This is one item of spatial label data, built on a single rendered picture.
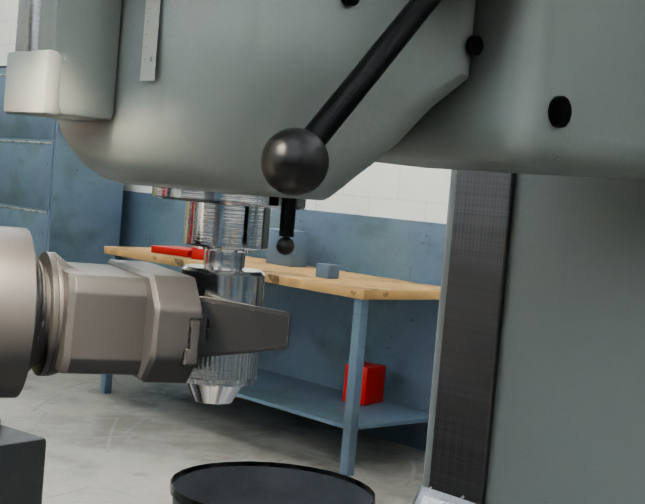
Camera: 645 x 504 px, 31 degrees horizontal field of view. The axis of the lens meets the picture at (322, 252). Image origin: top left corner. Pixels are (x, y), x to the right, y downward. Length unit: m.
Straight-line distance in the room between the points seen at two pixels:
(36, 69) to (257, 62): 0.10
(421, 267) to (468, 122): 5.51
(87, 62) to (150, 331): 0.13
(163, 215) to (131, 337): 7.35
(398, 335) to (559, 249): 5.34
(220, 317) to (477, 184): 0.43
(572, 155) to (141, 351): 0.27
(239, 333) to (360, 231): 5.87
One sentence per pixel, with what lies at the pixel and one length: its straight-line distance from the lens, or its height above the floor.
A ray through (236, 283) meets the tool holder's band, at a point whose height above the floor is 1.26.
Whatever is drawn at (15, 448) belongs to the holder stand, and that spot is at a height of 1.09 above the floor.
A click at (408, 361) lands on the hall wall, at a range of 6.23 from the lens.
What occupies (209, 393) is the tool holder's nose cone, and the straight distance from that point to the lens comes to 0.64.
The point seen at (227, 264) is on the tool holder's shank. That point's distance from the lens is 0.63.
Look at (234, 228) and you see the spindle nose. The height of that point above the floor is 1.29.
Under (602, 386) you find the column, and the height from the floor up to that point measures 1.18.
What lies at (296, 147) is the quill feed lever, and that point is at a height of 1.33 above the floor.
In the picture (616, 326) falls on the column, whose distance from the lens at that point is 0.92.
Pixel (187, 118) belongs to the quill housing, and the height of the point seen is 1.34.
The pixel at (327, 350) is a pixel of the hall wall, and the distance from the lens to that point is 6.67.
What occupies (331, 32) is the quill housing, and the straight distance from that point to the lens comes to 0.56.
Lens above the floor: 1.32
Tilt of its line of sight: 3 degrees down
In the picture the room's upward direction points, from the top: 5 degrees clockwise
